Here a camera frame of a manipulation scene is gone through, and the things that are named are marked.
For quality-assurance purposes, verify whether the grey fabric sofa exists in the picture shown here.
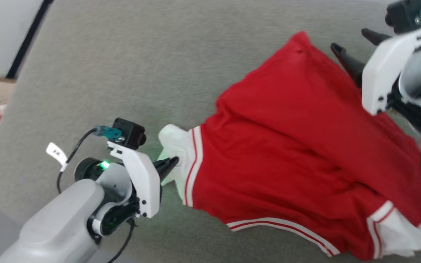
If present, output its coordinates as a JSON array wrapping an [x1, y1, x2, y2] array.
[[0, 0, 421, 263]]

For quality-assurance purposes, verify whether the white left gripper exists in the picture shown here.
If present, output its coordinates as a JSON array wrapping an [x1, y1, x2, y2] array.
[[107, 141, 179, 219]]

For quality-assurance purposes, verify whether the white cable tag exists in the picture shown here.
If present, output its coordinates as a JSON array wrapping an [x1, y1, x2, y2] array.
[[45, 142, 68, 172]]

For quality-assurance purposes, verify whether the black slanted bar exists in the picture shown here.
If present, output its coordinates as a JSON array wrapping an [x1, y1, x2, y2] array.
[[5, 0, 54, 80]]

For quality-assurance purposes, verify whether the red white-striped garment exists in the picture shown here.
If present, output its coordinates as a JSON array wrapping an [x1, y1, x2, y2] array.
[[158, 31, 421, 260]]

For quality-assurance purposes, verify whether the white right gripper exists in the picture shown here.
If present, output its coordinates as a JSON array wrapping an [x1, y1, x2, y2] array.
[[330, 20, 421, 116]]

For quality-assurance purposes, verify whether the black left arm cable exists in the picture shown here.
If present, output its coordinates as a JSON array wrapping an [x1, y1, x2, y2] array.
[[57, 125, 136, 263]]

